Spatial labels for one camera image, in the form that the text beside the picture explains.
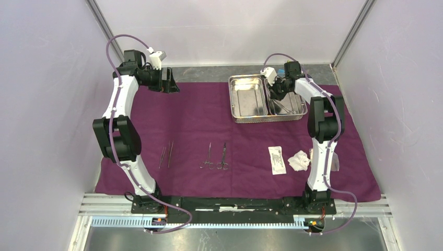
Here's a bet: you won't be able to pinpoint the aluminium front frame rail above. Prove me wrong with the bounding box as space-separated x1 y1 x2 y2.
68 193 402 250

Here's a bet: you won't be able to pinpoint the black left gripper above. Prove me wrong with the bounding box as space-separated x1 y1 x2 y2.
140 66 180 94

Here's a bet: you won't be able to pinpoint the aluminium frame rail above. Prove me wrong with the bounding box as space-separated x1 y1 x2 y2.
86 0 136 193
68 193 402 250

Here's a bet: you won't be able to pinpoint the aluminium frame rail left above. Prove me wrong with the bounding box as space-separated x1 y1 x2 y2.
86 0 136 193

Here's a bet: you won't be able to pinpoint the steel forceps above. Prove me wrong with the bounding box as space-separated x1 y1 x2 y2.
167 141 174 168
158 147 166 169

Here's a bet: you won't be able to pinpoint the steel two-compartment tray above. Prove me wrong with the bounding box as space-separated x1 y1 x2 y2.
228 74 308 123

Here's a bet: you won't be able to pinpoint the green suture packet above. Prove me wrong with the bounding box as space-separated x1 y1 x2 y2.
268 146 286 175

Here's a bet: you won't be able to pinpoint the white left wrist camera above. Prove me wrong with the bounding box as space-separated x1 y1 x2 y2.
147 47 167 70

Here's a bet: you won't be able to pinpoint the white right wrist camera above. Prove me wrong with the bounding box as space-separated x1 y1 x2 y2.
260 67 277 86

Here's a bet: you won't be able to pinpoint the white gauze pad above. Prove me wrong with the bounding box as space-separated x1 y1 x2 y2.
309 149 340 172

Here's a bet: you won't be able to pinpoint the steel hemostat clamp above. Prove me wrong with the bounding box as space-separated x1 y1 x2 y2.
273 100 298 115

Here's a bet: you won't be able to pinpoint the white gauze packet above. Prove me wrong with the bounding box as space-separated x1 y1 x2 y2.
288 151 310 172

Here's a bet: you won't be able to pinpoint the aluminium frame post right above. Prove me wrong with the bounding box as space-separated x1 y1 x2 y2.
330 0 377 72

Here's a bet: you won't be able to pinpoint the steel surgical scissors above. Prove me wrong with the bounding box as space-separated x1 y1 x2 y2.
216 142 229 170

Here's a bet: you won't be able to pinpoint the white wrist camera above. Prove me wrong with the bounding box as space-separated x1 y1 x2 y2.
147 47 167 70
260 67 277 86

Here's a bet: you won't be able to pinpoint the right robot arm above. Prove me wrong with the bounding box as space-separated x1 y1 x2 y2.
261 61 344 213

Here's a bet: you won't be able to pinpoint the maroon cloth wrap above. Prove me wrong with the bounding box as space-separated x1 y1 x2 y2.
95 82 382 203

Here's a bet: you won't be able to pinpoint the steel needle holder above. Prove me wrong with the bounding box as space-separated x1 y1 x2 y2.
199 142 214 170

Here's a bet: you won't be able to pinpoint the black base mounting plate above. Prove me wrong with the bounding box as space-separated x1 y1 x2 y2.
131 196 337 224

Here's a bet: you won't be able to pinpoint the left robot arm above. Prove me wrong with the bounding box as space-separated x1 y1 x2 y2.
92 49 180 213

